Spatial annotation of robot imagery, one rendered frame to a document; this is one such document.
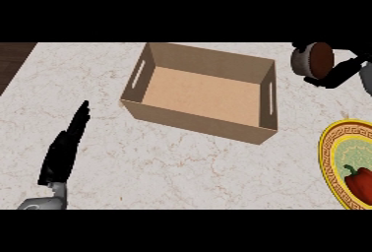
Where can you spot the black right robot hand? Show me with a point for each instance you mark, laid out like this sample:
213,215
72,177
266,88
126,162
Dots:
344,70

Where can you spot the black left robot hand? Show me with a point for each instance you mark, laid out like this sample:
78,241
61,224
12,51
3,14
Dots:
62,154

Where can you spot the brown cupcake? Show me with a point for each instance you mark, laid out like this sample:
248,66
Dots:
315,60

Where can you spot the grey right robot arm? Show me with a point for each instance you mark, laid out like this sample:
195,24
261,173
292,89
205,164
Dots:
366,78

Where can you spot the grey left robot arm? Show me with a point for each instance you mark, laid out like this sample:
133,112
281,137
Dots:
50,200

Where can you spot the yellow patterned plate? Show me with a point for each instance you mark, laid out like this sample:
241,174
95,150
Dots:
334,154

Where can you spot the open cardboard box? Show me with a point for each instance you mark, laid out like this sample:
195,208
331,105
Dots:
204,95

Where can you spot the red bell pepper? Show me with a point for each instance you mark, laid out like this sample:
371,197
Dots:
360,183

